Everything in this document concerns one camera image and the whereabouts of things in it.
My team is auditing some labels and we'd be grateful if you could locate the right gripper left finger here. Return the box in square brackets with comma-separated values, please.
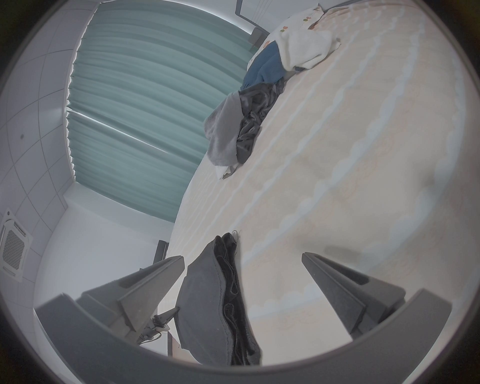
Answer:
[77, 256, 185, 334]

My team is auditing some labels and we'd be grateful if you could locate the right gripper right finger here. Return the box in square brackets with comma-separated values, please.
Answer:
[302, 252, 406, 335]

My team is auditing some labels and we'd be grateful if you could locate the black T-shirt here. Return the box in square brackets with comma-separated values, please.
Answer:
[176, 232, 262, 367]

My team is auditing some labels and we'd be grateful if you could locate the bed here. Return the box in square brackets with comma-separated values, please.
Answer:
[165, 0, 479, 366]

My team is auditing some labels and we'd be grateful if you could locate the pile of clothes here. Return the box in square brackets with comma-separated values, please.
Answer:
[203, 28, 343, 181]

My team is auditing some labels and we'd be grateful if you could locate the black chest of drawers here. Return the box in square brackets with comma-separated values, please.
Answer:
[154, 240, 170, 265]

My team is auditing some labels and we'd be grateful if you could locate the blue-green curtain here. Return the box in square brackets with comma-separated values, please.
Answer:
[66, 112, 205, 224]
[68, 0, 260, 159]

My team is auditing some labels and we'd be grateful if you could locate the white ceiling air vent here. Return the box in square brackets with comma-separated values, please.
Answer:
[0, 209, 33, 282]

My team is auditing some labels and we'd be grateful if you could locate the grey bedside table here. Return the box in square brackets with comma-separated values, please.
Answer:
[249, 27, 271, 50]

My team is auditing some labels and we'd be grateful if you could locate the white printed pillow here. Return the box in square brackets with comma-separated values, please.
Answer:
[262, 5, 325, 50]

